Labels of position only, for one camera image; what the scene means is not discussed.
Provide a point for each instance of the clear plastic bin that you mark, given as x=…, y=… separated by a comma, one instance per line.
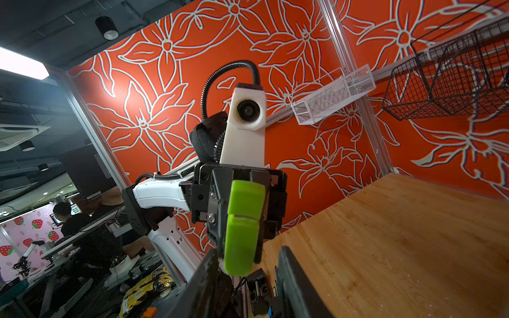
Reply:
x=334, y=96

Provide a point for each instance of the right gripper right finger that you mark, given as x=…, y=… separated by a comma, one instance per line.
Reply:
x=298, y=296

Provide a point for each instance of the black wire basket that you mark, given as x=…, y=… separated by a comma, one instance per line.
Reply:
x=465, y=71

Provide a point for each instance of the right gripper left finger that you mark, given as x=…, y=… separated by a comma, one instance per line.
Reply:
x=198, y=297

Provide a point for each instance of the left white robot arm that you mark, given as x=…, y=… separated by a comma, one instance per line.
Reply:
x=151, y=201

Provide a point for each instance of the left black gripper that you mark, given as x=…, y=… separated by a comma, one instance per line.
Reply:
x=209, y=193

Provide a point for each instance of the green usb drive front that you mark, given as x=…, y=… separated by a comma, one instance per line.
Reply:
x=246, y=204

